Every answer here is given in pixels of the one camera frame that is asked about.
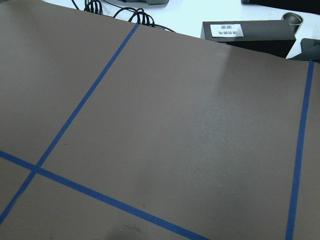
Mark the black box device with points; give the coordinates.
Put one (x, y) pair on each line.
(273, 37)

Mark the grey metal cylinder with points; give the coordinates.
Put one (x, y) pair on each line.
(294, 20)

